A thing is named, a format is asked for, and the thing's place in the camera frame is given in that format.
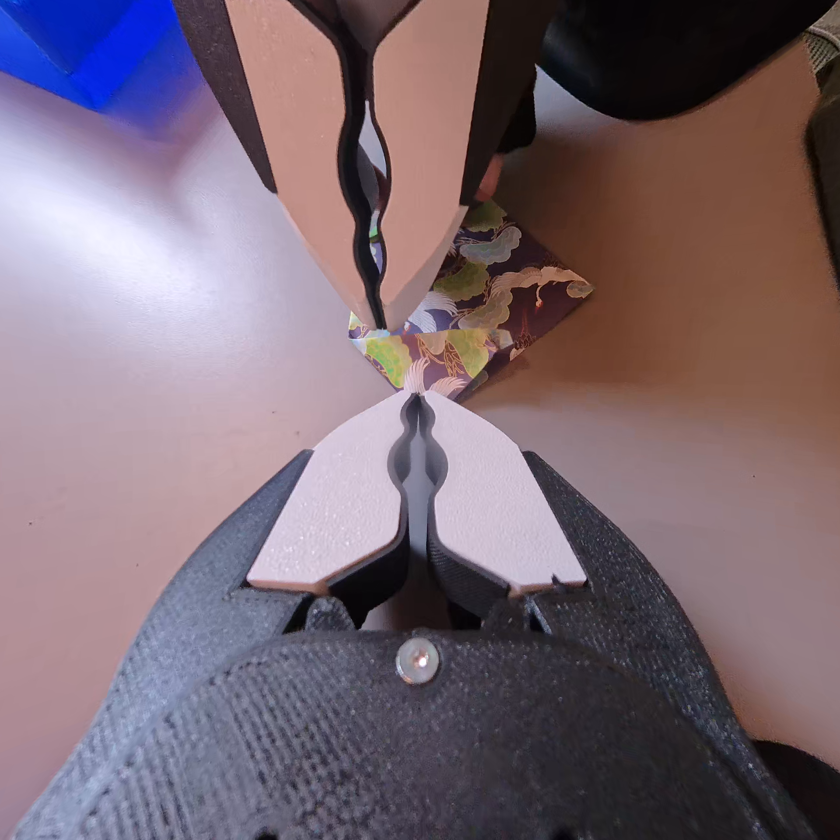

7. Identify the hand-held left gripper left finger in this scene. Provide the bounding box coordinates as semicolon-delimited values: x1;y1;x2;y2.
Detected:
247;392;418;628

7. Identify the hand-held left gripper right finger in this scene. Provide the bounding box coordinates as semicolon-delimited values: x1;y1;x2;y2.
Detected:
420;390;589;628

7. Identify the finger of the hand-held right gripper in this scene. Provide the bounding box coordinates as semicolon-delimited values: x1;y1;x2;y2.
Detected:
224;0;388;329
368;0;494;322

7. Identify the blue plastic bin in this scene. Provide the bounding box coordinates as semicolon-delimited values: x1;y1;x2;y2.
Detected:
0;0;200;114

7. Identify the purple crane patterned paper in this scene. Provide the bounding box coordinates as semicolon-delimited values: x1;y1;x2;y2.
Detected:
348;200;594;401

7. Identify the black textured pad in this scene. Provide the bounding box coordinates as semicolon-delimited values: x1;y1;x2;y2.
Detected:
539;0;840;123

